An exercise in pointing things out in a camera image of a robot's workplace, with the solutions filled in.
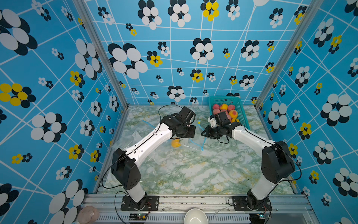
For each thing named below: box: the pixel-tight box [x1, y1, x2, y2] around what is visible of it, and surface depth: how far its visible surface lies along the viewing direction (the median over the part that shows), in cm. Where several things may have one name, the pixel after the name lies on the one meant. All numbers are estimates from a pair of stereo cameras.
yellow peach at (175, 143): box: [171, 138, 181, 148], surface depth 90 cm
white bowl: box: [183, 208, 209, 224], surface depth 69 cm
